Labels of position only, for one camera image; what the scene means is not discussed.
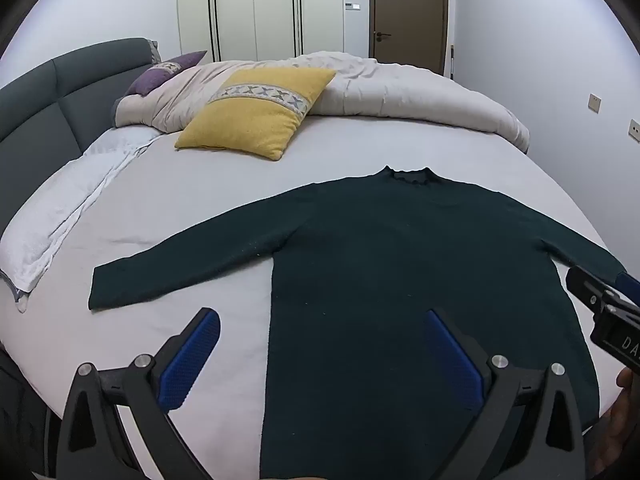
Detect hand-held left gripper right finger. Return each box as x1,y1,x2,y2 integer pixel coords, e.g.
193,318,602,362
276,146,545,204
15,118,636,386
424,309,588,480

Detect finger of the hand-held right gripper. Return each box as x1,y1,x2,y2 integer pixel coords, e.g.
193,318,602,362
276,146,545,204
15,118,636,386
616,271,640,307
566,265,624,314

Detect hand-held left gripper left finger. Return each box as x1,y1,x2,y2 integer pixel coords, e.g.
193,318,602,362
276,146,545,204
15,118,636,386
56,307,222,480

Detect dark green sweater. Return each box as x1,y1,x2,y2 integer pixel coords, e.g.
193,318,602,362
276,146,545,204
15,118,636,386
88,165,626,480

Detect person's right hand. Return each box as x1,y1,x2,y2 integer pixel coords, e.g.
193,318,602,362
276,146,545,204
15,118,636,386
584,366,640,480

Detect bed with white sheet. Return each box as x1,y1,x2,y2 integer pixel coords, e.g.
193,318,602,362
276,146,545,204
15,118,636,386
0,50,621,480

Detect flat white pillow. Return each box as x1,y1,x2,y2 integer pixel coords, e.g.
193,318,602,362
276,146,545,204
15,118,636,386
0,125,166,313

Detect yellow patterned pillow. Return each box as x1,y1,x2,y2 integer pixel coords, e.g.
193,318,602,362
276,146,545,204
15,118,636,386
174,67,337,162

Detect beige duvet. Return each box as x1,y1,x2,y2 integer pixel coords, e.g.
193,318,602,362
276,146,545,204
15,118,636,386
114,51,531,153

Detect purple patterned pillow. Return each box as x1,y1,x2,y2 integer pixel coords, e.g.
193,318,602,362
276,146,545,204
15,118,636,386
125,50,208,97

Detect grey upholstered headboard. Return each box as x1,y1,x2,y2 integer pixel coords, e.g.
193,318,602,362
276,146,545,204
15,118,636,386
0,37,163,233

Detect brown wooden door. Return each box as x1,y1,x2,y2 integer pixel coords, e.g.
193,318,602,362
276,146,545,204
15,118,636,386
369,0,449,77

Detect cream wardrobe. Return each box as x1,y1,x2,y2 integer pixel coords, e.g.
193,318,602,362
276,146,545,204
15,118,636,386
176,0,370,63

